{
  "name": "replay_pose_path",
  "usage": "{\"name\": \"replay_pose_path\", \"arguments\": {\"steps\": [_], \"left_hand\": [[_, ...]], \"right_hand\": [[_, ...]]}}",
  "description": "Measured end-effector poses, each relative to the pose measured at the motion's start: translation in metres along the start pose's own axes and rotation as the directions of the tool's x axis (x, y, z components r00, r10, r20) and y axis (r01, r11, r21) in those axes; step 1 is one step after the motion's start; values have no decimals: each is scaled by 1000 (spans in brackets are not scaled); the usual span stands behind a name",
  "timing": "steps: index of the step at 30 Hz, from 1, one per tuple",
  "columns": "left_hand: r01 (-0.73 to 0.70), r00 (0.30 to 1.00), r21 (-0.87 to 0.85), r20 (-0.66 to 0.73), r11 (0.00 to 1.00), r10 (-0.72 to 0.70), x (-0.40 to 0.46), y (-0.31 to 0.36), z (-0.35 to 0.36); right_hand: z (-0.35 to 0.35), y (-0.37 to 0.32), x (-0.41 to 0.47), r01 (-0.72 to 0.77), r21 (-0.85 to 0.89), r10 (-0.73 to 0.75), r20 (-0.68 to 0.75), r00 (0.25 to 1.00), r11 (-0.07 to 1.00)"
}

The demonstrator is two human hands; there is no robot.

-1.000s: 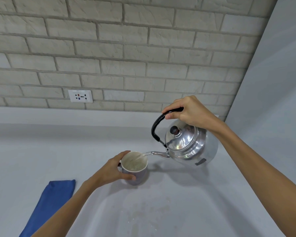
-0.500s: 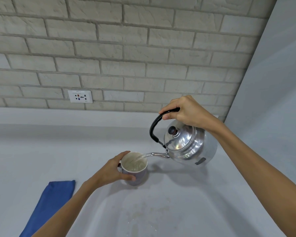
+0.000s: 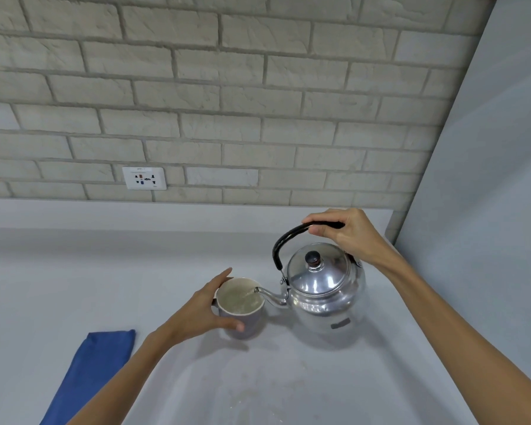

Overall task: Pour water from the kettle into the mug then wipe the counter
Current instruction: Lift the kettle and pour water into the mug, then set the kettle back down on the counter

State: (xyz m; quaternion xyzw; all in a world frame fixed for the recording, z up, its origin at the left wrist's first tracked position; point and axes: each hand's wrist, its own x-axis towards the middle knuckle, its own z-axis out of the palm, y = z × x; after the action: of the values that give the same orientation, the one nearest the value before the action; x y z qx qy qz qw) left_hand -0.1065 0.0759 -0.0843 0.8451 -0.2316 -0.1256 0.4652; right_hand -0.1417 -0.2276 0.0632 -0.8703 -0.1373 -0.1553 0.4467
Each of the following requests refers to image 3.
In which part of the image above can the white wall power socket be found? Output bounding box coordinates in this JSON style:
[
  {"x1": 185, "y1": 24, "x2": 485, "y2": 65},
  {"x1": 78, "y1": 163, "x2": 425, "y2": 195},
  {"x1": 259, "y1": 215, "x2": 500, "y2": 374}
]
[{"x1": 122, "y1": 166, "x2": 167, "y2": 191}]

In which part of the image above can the person's right forearm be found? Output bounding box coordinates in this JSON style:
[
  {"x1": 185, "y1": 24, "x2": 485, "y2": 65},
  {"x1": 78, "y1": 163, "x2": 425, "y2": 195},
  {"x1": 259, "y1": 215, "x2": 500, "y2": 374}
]
[{"x1": 378, "y1": 250, "x2": 531, "y2": 425}]

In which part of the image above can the person's left hand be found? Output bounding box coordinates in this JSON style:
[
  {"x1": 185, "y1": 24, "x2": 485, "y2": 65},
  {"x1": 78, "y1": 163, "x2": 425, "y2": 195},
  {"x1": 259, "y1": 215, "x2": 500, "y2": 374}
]
[{"x1": 159, "y1": 267, "x2": 245, "y2": 346}]

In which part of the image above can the grey ceramic mug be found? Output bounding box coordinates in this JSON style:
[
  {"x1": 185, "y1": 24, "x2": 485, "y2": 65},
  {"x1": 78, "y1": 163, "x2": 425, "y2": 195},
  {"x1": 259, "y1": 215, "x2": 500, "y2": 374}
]
[{"x1": 212, "y1": 278, "x2": 266, "y2": 341}]

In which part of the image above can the person's right hand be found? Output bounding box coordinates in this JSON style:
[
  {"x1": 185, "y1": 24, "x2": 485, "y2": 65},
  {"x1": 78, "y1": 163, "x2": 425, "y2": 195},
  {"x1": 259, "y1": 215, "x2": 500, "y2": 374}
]
[{"x1": 302, "y1": 208, "x2": 396, "y2": 269}]

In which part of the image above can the silver metal kettle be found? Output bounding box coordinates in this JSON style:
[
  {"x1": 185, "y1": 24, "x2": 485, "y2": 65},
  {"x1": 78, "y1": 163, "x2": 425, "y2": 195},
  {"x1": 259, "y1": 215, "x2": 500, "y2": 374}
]
[{"x1": 254, "y1": 221, "x2": 366, "y2": 335}]

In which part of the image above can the person's left forearm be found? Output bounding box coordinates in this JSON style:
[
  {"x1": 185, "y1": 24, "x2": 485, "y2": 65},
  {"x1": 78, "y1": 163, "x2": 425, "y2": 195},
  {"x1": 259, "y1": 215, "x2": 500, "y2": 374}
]
[{"x1": 66, "y1": 328, "x2": 178, "y2": 425}]

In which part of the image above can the blue folded cloth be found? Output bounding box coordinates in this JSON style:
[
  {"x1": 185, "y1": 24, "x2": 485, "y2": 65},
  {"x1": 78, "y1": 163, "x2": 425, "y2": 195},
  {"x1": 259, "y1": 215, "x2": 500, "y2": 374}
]
[{"x1": 40, "y1": 329, "x2": 136, "y2": 425}]

